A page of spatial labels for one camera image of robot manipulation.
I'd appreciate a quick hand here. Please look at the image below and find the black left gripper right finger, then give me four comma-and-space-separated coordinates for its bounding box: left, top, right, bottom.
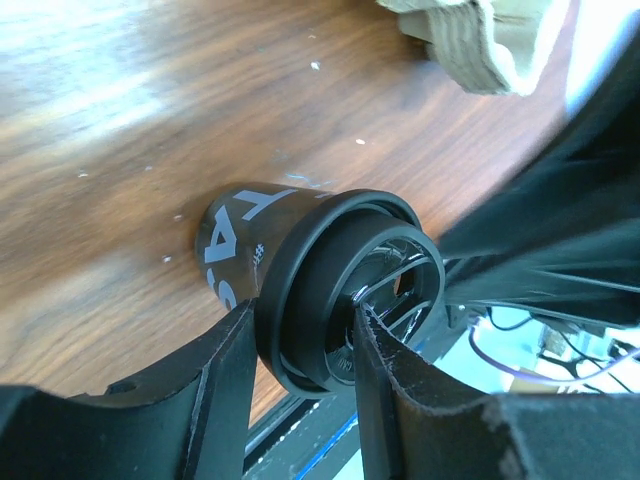
353, 308, 639, 479

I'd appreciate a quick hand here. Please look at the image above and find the beige pulp cup carrier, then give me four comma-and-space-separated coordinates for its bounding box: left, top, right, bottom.
379, 0, 570, 96

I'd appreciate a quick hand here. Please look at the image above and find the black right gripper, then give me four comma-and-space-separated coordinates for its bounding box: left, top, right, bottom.
439, 1, 639, 329

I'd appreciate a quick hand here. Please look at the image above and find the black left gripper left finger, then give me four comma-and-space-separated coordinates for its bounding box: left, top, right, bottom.
1, 301, 257, 479

